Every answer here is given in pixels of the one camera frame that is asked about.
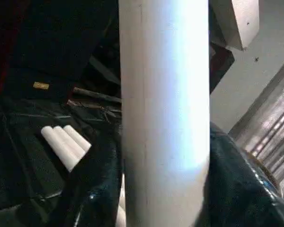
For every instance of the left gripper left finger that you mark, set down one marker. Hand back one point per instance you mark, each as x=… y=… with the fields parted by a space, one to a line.
x=101 y=201

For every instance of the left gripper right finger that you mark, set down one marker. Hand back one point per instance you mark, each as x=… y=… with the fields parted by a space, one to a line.
x=239 y=194

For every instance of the black case with gold label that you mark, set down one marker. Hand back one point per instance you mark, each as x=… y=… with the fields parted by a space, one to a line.
x=49 y=47

